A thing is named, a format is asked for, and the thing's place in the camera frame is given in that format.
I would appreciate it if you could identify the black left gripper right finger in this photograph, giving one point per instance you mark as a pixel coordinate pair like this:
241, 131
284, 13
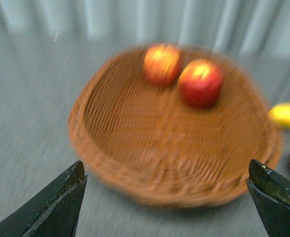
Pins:
270, 192

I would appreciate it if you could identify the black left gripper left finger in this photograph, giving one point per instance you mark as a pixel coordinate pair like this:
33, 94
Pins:
54, 211

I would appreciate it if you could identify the yellow banana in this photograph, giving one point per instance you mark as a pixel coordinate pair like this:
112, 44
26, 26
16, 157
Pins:
280, 115

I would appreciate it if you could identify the brown wicker basket left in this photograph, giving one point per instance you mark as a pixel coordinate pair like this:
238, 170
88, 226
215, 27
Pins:
144, 141

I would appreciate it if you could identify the red apple yellow top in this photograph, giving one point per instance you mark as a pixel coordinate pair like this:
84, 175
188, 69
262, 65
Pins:
200, 83

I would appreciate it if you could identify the white curtain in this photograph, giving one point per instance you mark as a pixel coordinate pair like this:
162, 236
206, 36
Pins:
241, 26

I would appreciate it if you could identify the yellowish red apple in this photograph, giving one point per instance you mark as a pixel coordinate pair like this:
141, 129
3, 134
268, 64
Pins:
162, 64

